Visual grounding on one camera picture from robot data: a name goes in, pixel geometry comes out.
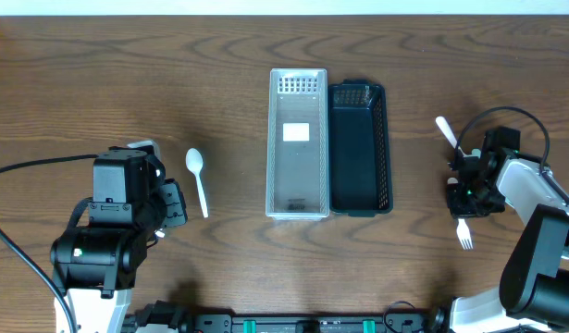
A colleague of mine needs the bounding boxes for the white plastic fork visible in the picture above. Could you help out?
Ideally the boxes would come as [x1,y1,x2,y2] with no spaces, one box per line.
[456,218,474,251]

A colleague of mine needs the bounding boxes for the white plastic spoon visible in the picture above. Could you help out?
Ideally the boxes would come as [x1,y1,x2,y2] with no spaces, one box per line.
[435,116,473,157]
[185,148,209,218]

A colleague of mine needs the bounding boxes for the dark green plastic basket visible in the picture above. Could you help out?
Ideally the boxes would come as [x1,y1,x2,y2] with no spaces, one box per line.
[328,80,393,217]

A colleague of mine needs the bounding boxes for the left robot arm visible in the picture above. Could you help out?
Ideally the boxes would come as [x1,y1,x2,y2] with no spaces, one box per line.
[50,141,188,332]

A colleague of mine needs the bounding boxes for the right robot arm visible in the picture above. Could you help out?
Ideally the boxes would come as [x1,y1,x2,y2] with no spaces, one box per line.
[443,127,569,332]

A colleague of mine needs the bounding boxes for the clear plastic basket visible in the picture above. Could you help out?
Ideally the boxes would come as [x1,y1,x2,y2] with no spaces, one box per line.
[266,68,329,221]

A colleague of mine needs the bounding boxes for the white label in basket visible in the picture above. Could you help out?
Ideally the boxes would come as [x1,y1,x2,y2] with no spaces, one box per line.
[282,123,310,142]

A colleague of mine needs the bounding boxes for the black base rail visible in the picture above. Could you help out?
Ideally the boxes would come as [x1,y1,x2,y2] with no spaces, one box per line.
[120,301,450,333]

